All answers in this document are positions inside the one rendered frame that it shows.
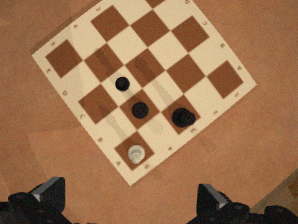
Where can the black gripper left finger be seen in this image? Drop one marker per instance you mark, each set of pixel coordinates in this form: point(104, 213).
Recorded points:
point(24, 208)

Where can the brown and cream chessboard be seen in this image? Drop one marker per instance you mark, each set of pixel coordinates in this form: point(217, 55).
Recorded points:
point(173, 58)

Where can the white chess piece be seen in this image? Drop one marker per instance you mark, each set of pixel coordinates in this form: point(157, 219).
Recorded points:
point(134, 155)

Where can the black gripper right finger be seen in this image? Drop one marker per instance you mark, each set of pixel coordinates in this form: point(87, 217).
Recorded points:
point(208, 198)

